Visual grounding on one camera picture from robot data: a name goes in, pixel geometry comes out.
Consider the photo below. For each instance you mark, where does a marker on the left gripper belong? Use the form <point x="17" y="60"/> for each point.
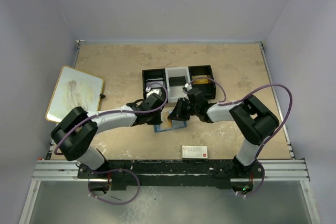
<point x="146" y="120"/>

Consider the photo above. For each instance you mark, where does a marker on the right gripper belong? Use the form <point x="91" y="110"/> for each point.
<point x="184" y="109"/>

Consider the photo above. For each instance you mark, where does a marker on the blue leather card holder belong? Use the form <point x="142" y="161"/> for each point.
<point x="176" y="124"/>

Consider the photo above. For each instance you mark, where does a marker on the gold credit card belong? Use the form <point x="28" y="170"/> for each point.
<point x="167" y="124"/>

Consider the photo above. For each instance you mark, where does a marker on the black and white sorting tray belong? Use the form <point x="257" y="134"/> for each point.
<point x="190" y="73"/>

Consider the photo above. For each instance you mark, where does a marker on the white card box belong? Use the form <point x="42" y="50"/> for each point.
<point x="194" y="152"/>

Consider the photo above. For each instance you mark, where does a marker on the yellow framed whiteboard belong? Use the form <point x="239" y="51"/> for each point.
<point x="74" y="88"/>

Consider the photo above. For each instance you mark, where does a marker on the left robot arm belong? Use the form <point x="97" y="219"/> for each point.
<point x="74" y="134"/>

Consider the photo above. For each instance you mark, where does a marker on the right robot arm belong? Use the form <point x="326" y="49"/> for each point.
<point x="254" y="120"/>

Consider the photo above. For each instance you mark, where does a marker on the white card in tray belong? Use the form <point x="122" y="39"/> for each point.
<point x="158" y="80"/>

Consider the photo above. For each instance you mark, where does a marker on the black card in tray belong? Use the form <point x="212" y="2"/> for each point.
<point x="177" y="81"/>

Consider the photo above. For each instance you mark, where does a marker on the gold card in tray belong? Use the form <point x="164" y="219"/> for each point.
<point x="201" y="81"/>

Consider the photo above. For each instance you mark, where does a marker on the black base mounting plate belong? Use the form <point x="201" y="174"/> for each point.
<point x="218" y="173"/>

